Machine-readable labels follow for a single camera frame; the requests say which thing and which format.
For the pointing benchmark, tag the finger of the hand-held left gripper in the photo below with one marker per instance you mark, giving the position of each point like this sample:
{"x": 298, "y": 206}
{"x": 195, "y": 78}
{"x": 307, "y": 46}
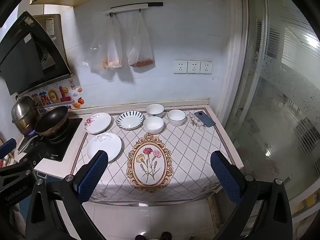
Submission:
{"x": 7, "y": 148}

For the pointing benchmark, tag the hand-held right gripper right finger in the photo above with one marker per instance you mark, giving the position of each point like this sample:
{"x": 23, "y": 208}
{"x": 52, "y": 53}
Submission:
{"x": 225, "y": 177}

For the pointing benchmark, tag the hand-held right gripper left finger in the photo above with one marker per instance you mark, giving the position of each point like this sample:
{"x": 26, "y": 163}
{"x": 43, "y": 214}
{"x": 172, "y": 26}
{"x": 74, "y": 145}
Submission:
{"x": 91, "y": 177}

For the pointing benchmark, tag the white bowl with dark rim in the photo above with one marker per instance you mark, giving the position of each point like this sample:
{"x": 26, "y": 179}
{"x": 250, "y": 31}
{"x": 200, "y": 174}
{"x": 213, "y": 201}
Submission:
{"x": 176, "y": 118}

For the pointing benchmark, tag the plain white bowl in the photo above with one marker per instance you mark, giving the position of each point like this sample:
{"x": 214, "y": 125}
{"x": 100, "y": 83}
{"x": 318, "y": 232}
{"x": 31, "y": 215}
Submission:
{"x": 155, "y": 110}
{"x": 153, "y": 125}

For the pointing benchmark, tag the white plate with grey pattern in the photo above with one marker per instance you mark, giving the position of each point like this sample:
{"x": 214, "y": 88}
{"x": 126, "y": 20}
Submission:
{"x": 106, "y": 146}

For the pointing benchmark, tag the stainless steel pot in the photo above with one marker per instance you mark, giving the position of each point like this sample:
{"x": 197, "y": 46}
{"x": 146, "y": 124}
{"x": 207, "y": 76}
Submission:
{"x": 22, "y": 110}

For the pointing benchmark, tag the floral printed tablecloth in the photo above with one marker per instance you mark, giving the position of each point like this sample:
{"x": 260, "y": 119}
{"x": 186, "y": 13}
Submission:
{"x": 187, "y": 155}

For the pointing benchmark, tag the black induction cooktop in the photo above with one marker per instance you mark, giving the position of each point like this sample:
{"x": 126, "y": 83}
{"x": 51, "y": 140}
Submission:
{"x": 68, "y": 140}

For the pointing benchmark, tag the dark frying pan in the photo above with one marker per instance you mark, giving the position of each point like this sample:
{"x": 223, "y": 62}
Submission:
{"x": 52, "y": 118}

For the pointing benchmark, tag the white plate with pink flowers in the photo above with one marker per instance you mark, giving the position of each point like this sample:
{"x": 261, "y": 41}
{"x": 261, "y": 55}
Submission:
{"x": 100, "y": 123}

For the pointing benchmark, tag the blue smartphone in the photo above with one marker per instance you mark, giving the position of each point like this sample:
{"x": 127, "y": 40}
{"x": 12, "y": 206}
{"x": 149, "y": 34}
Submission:
{"x": 205, "y": 118}

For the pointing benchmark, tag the white plate with blue stripes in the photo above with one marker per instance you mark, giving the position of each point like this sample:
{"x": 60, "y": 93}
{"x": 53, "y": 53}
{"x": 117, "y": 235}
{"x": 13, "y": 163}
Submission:
{"x": 130, "y": 120}

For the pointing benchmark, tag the dark shoe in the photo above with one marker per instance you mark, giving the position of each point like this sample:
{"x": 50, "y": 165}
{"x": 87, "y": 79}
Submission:
{"x": 166, "y": 236}
{"x": 141, "y": 237}

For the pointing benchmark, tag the frosted glass sliding door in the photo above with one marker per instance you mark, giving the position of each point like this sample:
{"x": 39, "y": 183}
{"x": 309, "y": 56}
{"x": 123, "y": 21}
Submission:
{"x": 275, "y": 105}

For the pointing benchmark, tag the black range hood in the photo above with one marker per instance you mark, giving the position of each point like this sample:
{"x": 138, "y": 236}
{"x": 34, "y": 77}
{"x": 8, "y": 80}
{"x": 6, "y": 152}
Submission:
{"x": 22, "y": 55}

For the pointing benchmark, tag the plastic bag with pale contents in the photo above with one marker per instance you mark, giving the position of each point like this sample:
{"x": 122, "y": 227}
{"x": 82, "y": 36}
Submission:
{"x": 115, "y": 52}

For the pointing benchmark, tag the clear plastic bag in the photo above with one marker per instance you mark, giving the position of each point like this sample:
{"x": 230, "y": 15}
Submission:
{"x": 98, "y": 47}

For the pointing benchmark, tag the plastic bag with red contents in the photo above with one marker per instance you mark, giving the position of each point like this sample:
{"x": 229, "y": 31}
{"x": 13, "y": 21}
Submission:
{"x": 140, "y": 52}

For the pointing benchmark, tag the colourful wall stickers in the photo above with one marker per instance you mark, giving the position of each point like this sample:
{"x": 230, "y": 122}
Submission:
{"x": 53, "y": 96}

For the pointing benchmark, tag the white wall socket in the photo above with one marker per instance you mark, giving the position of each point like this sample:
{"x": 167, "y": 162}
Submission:
{"x": 180, "y": 67}
{"x": 206, "y": 67}
{"x": 193, "y": 67}

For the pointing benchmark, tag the wall hook rail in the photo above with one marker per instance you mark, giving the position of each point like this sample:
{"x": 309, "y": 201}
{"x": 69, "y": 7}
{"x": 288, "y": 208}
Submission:
{"x": 132, "y": 7}

